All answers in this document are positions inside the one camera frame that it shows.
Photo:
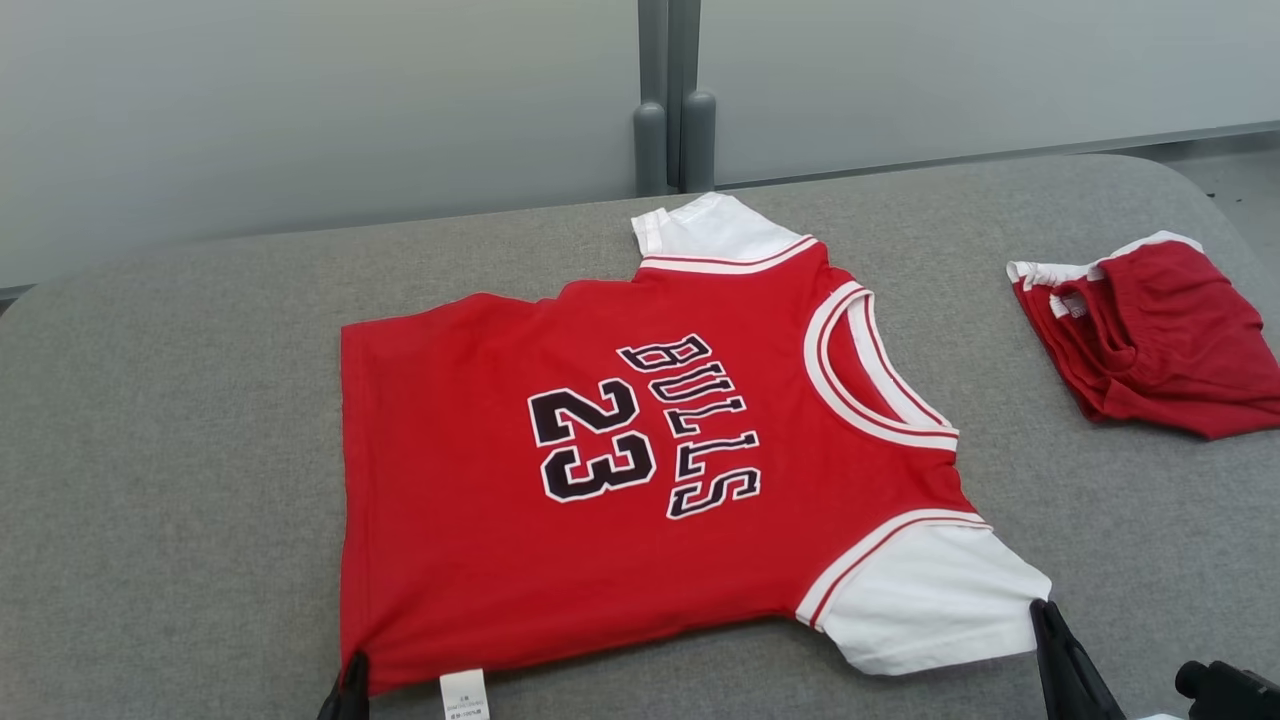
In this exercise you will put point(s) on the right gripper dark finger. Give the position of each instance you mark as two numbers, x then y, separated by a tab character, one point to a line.
1058	680
1090	690

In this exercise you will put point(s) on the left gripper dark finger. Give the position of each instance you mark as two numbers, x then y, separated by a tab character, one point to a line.
357	695
333	708

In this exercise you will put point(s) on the red Bulls 23 jersey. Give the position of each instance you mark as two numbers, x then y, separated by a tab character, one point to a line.
600	560

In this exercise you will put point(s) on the red shorts white side stripe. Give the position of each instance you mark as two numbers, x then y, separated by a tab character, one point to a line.
1170	340

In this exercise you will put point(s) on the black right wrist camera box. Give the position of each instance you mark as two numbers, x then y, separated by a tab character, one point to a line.
1235	695

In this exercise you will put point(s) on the grey partition post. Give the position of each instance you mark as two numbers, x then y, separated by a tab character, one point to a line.
650	150
698	140

